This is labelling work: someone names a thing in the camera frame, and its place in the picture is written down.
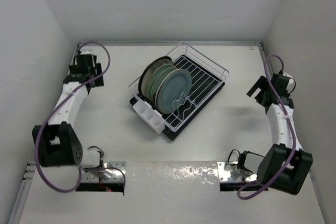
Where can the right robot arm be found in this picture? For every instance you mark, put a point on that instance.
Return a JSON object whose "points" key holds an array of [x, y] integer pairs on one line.
{"points": [[286, 160]]}

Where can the red and teal plate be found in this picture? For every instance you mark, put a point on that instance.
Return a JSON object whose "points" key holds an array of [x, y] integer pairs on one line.
{"points": [[158, 89]]}

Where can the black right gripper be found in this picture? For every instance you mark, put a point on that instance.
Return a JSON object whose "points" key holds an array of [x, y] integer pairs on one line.
{"points": [[260, 84]]}

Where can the cream plate with branch design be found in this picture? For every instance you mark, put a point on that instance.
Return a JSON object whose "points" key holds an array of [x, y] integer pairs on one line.
{"points": [[147, 77]]}

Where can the green plate with flower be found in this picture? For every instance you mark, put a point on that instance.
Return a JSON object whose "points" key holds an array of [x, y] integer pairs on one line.
{"points": [[159, 79], [153, 78]]}

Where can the black drip tray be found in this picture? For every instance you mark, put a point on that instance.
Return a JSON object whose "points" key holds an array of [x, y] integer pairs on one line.
{"points": [[197, 98]]}

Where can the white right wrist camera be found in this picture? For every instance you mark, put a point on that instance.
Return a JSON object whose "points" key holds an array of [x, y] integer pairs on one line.
{"points": [[290, 83]]}

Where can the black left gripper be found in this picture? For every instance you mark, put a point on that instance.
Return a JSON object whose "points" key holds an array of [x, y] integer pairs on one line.
{"points": [[94, 70]]}

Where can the plain teal plate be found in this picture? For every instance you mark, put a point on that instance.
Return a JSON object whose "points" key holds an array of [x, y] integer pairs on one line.
{"points": [[173, 91]]}

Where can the white cutlery holder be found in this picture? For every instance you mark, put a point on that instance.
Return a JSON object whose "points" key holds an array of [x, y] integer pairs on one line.
{"points": [[150, 116]]}

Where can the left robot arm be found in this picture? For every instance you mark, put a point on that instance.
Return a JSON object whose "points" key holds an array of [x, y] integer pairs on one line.
{"points": [[59, 144]]}

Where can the dark rimmed cream plate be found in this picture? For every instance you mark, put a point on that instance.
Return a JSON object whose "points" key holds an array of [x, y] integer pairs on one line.
{"points": [[144, 74]]}

